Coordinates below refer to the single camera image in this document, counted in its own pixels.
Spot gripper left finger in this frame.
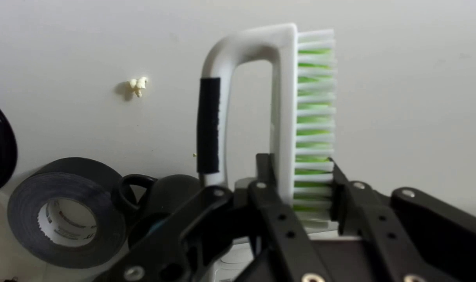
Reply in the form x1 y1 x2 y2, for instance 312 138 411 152
93 154 329 282

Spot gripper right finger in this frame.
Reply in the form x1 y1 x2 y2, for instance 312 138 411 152
328 158 476 282

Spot white brush with green bristles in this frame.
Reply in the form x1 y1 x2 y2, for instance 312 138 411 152
197 23 338 231

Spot white plastic object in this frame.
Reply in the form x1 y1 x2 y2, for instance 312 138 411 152
205 235 264 282

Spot black mug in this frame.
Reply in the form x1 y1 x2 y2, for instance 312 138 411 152
112 174 207 248

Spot piece of popcorn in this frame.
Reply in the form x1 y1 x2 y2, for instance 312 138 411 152
128 76 148 98

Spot roll of black tape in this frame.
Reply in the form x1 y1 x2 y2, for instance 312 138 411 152
7 157 136 269

